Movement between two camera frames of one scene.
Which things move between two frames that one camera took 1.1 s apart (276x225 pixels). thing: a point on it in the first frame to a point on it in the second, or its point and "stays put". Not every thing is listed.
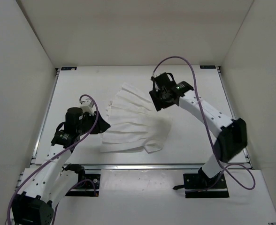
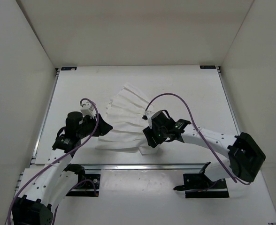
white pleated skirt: [135, 124] stays put
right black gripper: [159, 105] to [152, 141]
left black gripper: [101, 125] stays put
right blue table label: [208, 67] stays put
